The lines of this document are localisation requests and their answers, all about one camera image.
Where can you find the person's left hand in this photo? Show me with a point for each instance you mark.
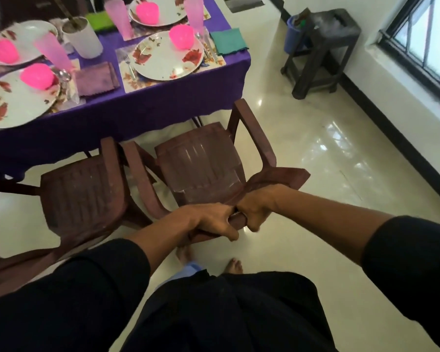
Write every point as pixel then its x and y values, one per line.
pixel 212 219

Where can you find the person's right hand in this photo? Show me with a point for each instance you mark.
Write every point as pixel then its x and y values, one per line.
pixel 258 205

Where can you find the floral print placemat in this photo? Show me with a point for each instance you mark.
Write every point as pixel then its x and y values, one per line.
pixel 71 100
pixel 128 84

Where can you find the white rose print plate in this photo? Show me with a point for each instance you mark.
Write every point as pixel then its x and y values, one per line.
pixel 168 7
pixel 161 65
pixel 18 109
pixel 25 32

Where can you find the teal zigzag edged cloth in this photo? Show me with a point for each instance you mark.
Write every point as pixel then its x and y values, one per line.
pixel 229 41

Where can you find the blue plastic bucket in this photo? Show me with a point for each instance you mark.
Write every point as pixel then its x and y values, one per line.
pixel 291 38

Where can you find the pink zigzag edged cloth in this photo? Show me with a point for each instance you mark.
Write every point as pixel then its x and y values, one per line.
pixel 97 79

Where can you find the light pink plastic cup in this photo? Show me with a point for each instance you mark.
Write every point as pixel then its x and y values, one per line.
pixel 53 51
pixel 119 18

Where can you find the green ribbed mat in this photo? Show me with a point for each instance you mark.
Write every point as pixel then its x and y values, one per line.
pixel 101 21

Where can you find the person's right forearm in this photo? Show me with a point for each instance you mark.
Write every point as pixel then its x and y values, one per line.
pixel 333 223

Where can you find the person's left foot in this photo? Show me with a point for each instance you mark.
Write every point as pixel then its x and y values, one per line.
pixel 185 254

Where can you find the person's foot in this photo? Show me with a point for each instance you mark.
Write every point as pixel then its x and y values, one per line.
pixel 185 254
pixel 234 266

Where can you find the person's right foot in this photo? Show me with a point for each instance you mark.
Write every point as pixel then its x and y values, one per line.
pixel 234 266

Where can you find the person's light blue trousers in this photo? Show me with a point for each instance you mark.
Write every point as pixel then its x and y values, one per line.
pixel 183 273

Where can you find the person's black shirt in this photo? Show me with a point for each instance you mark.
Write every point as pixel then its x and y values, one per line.
pixel 77 300

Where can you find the purple tablecloth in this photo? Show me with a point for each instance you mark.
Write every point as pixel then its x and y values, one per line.
pixel 132 109

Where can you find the black plastic stool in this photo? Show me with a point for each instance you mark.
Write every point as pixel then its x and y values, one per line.
pixel 326 36

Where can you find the grey striped doormat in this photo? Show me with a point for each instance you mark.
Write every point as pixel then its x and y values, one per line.
pixel 242 3

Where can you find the green plant in white pot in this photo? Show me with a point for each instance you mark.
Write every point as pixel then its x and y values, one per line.
pixel 86 42

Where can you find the black barred window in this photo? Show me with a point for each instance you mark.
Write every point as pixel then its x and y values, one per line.
pixel 425 36

